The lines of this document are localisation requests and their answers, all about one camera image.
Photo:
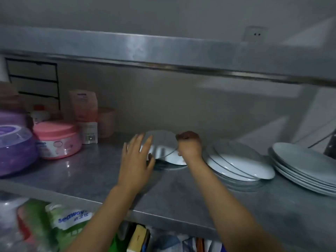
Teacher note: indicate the person's left hand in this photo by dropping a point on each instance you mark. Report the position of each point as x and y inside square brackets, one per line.
[134, 165]

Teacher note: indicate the person's right hand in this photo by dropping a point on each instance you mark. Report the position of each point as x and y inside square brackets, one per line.
[191, 146]

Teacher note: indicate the grey metal shelf rack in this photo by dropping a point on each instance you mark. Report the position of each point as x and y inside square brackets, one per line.
[105, 167]

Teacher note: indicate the stack of white plates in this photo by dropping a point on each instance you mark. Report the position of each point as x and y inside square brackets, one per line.
[302, 160]

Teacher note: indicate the person's right forearm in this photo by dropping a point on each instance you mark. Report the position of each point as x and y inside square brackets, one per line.
[223, 207]

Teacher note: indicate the person's left forearm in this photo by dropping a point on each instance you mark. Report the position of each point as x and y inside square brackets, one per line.
[105, 220]

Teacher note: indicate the pink cup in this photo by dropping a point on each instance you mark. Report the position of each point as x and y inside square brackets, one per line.
[106, 123]

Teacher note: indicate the yellow white small box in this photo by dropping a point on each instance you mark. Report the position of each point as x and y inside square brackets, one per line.
[137, 240]

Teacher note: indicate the pink tube white cap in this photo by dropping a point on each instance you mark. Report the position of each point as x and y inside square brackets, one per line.
[82, 110]

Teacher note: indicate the pink lidded jar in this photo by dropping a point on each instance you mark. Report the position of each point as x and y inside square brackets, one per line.
[56, 141]

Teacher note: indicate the green white refill pouch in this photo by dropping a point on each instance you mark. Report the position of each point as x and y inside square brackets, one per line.
[71, 220]

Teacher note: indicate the grey blue printed bag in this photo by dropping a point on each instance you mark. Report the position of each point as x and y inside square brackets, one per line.
[168, 245]

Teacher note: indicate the white bottle red cap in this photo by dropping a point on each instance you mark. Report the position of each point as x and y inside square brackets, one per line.
[39, 115]

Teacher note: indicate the purple round tub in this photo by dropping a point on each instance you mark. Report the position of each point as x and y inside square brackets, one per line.
[15, 152]

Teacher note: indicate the red packet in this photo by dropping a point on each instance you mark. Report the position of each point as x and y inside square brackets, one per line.
[25, 228]

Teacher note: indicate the purple box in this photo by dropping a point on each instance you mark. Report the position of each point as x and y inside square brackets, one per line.
[11, 118]

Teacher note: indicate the white wipes canister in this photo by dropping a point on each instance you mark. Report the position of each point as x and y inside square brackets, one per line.
[10, 223]

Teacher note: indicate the small brown box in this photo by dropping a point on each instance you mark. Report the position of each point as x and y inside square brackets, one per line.
[9, 98]

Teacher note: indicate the white wall socket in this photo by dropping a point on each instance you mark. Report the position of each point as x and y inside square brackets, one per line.
[256, 34]

